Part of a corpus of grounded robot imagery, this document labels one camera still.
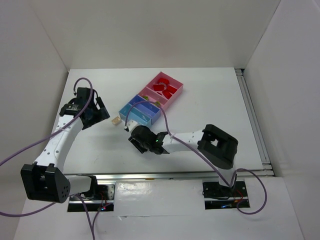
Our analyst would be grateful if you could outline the tan lego brick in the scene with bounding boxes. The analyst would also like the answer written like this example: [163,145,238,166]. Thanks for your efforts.
[111,116,122,126]

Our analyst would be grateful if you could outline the red lego brick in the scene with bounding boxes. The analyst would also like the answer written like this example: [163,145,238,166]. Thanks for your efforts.
[162,90,172,99]
[166,85,177,94]
[152,84,165,92]

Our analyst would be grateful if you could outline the red round flower lego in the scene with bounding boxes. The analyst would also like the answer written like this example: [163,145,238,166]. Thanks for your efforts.
[157,77,170,87]

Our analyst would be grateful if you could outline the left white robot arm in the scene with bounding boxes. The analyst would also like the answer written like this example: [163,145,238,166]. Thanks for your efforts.
[20,87,110,203]

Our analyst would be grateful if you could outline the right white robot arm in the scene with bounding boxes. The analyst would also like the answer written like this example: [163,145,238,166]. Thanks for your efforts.
[124,121,239,188]

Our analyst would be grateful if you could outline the light blue container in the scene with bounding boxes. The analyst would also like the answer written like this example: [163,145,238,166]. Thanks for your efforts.
[118,103,152,128]

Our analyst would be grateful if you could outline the small pink container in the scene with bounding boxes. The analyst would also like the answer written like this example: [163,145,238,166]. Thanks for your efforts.
[138,87,168,106]

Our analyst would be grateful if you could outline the large pink container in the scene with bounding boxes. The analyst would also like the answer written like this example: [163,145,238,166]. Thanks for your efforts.
[142,71,184,110]

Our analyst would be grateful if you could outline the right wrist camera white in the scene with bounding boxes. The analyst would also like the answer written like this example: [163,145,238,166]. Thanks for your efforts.
[124,120,139,133]

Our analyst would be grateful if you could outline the aluminium front rail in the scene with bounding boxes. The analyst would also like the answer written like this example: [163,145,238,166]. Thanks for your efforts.
[59,170,226,182]

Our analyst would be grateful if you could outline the aluminium rail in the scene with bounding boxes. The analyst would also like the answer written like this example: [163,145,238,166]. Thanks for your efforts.
[234,68,275,176]
[59,170,226,182]

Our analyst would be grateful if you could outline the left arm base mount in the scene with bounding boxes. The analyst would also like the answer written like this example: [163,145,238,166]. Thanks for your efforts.
[67,182,116,213]

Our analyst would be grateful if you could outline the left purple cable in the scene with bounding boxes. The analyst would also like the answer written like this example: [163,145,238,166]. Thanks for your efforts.
[0,77,106,240]

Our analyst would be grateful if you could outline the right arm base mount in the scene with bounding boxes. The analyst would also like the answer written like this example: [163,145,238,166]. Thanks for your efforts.
[202,181,250,210]

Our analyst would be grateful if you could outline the aluminium right rail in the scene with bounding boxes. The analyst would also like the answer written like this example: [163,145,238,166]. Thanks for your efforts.
[234,68,275,176]

